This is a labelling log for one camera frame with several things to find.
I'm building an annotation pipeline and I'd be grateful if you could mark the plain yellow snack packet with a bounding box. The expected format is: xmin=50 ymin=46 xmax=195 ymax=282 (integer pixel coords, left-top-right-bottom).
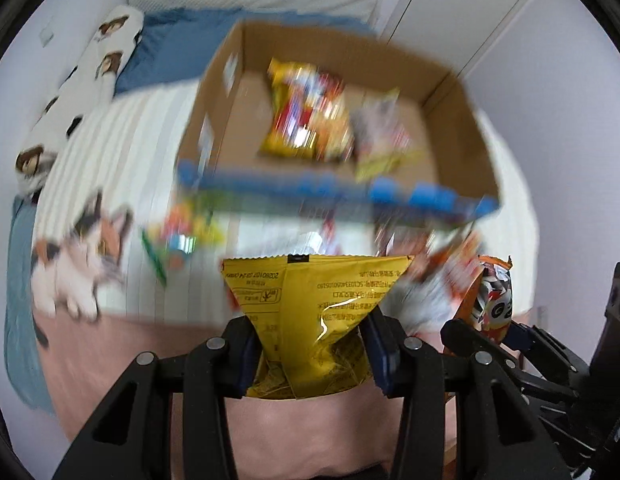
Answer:
xmin=220 ymin=255 xmax=415 ymax=401

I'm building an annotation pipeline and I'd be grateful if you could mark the yellow red colourful snack bag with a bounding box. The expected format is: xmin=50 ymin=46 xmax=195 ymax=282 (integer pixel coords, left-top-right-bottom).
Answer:
xmin=260 ymin=57 xmax=355 ymax=162

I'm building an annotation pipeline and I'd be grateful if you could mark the orange panda snack packet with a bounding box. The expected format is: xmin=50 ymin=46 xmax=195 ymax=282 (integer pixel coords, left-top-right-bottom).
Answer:
xmin=455 ymin=255 xmax=514 ymax=345

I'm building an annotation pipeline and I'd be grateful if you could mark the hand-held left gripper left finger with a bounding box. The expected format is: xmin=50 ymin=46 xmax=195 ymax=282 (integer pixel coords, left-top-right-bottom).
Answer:
xmin=52 ymin=316 xmax=258 ymax=480

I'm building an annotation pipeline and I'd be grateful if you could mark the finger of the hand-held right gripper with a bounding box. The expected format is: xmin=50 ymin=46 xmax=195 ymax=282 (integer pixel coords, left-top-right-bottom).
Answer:
xmin=441 ymin=318 xmax=519 ymax=377
xmin=507 ymin=324 xmax=590 ymax=403

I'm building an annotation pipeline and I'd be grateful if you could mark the white closet door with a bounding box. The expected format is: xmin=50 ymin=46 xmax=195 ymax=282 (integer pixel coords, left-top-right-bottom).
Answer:
xmin=380 ymin=0 xmax=550 ymax=72

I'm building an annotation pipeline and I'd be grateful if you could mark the blue pillow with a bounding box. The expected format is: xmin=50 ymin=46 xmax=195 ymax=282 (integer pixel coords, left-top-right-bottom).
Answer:
xmin=114 ymin=7 xmax=375 ymax=95

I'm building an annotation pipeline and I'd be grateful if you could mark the white pink snack packet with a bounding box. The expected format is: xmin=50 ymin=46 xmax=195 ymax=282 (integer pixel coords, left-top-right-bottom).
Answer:
xmin=350 ymin=89 xmax=425 ymax=183

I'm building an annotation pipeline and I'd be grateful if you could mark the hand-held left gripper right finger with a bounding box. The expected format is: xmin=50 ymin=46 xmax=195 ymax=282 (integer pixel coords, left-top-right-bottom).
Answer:
xmin=362 ymin=307 xmax=573 ymax=480

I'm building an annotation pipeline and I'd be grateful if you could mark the striped bed cover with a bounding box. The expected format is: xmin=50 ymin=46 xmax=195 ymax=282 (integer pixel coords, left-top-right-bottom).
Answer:
xmin=32 ymin=80 xmax=540 ymax=480

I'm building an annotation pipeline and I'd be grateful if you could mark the long cat print pillow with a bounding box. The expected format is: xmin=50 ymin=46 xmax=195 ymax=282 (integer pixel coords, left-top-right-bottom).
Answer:
xmin=15 ymin=4 xmax=145 ymax=201

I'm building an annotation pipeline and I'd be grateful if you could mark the blue printed cardboard box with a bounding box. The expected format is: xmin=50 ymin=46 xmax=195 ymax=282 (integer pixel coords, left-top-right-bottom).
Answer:
xmin=176 ymin=20 xmax=500 ymax=233

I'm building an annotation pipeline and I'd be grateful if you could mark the white orange snack packet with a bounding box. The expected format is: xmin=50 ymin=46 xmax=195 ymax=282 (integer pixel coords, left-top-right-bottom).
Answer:
xmin=375 ymin=232 xmax=483 ymax=337

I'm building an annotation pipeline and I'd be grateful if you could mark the green yellow snack packet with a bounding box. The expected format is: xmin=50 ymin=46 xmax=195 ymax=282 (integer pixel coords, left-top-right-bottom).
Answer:
xmin=140 ymin=199 xmax=227 ymax=287

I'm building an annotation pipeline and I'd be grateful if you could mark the teal blanket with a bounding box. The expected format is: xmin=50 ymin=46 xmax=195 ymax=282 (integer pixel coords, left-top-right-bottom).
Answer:
xmin=4 ymin=197 xmax=56 ymax=416

